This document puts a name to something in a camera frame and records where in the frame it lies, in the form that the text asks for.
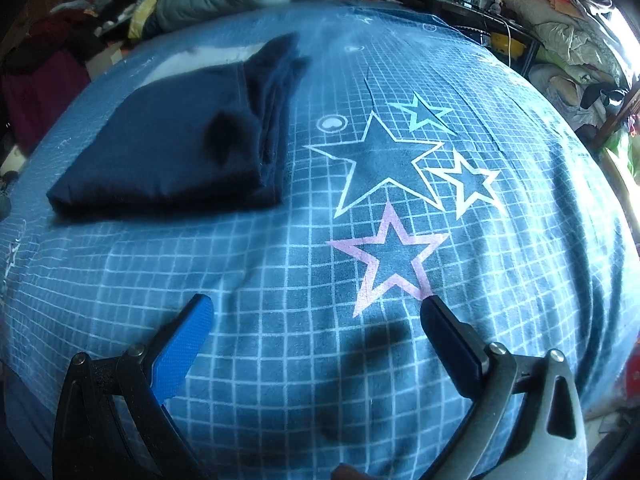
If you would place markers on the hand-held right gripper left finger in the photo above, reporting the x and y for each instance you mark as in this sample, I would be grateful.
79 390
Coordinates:
182 355

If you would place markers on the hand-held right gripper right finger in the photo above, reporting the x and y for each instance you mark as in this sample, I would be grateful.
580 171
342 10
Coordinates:
450 345

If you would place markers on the dark blue garment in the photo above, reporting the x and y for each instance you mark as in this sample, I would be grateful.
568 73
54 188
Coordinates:
150 160

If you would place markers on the blue checked bed sheet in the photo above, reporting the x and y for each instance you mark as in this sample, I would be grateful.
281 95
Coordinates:
280 310

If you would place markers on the green plastic bag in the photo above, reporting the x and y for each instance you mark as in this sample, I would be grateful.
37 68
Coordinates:
617 146

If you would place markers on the maroon garment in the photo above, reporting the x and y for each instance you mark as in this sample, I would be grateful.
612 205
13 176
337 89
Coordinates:
40 95

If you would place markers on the pile of colourful bedding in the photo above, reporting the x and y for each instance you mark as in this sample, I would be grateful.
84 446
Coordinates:
565 35

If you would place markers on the yellow cloth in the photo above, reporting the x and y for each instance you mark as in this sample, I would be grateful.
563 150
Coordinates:
142 16

